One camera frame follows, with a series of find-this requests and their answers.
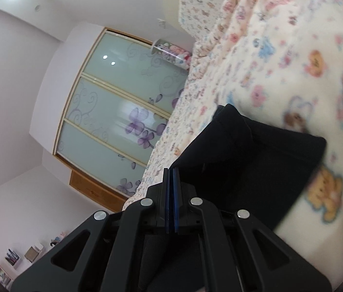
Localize clear tube of plush toys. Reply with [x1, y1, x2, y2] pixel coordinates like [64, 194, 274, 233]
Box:
[151, 39, 192, 71]

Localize floral pillow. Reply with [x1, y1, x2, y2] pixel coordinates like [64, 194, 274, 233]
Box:
[179, 0, 238, 41]

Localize brown wooden door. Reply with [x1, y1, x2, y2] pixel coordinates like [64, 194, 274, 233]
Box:
[69, 170, 127, 213]

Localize white wall switch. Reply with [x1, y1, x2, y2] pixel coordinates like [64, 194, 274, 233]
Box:
[158, 18, 167, 29]

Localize floral printed bed sheet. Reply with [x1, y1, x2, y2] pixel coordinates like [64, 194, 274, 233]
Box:
[123, 36, 239, 212]

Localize black pants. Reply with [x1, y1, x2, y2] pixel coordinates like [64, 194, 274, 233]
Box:
[171, 104, 327, 229]

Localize fleece cartoon animal blanket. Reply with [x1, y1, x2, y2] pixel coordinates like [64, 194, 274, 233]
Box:
[189, 0, 343, 290]

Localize white wall shelf with items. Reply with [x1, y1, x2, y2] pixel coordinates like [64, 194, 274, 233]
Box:
[0, 232, 68, 291]

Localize glass sliding door wardrobe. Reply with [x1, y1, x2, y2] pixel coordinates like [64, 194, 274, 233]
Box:
[55, 29, 188, 198]

